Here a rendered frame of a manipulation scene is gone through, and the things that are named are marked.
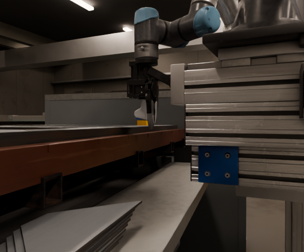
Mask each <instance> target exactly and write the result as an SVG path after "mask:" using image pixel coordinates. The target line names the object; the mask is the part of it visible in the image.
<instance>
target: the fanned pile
mask: <svg viewBox="0 0 304 252"><path fill-rule="evenodd" d="M141 203H142V200H139V201H132V202H125V203H117V204H110V205H103V206H96V207H88V208H81V209H74V210H66V211H59V212H52V213H47V214H45V215H43V216H41V217H38V218H36V219H34V220H32V221H30V222H28V223H25V224H23V225H21V228H19V229H17V230H15V231H13V235H11V236H9V237H7V238H6V242H4V243H2V244H0V252H111V251H112V250H113V249H114V248H115V247H116V246H117V245H118V244H119V241H120V240H121V239H122V238H123V233H124V232H125V231H126V227H127V226H128V222H129V221H130V220H131V218H130V217H131V216H132V215H133V212H134V211H135V208H136V207H138V206H139V205H140V204H141Z"/></svg>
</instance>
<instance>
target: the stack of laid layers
mask: <svg viewBox="0 0 304 252"><path fill-rule="evenodd" d="M80 127H120V128H98V129H75V130H53V131H31V132H8V133H0V147H10V146H20V145H29V144H39V143H48V142H58V141H68V140H77V139H87V138H97V137H106V136H116V135H126V134H135V133H145V132H154V131H164V130H174V129H177V125H165V126H153V128H152V129H149V127H148V126H142V127H124V126H71V125H23V126H22V127H0V130H35V129H65V128H80Z"/></svg>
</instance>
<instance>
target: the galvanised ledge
mask: <svg viewBox="0 0 304 252"><path fill-rule="evenodd" d="M208 184H209V183H203V182H192V181H191V163H190V162H171V163H169V164H167V165H165V166H164V167H162V168H160V169H158V170H157V171H155V172H153V173H152V174H150V175H148V176H146V177H145V178H143V179H141V180H139V181H138V182H136V183H134V184H132V185H131V186H129V187H127V188H125V189H124V190H122V191H120V192H118V193H117V194H115V195H113V196H111V197H110V198H108V199H106V200H104V201H103V202H101V203H99V204H98V205H96V206H94V207H98V206H106V205H113V204H120V203H127V202H135V201H142V203H141V204H140V205H139V206H138V207H136V208H135V211H134V212H133V215H132V216H131V217H130V218H131V220H130V221H129V222H128V226H127V227H126V231H125V232H124V233H123V238H122V239H121V240H120V241H119V244H118V245H117V246H116V247H115V248H114V249H113V250H112V251H111V252H174V250H175V248H176V246H177V244H178V242H179V240H180V238H181V236H182V234H183V232H184V230H185V229H186V227H187V225H188V223H189V221H190V219H191V217H192V215H193V213H194V211H195V209H196V207H197V205H198V204H199V202H200V200H201V198H202V196H203V194H204V192H205V190H206V188H207V186H208Z"/></svg>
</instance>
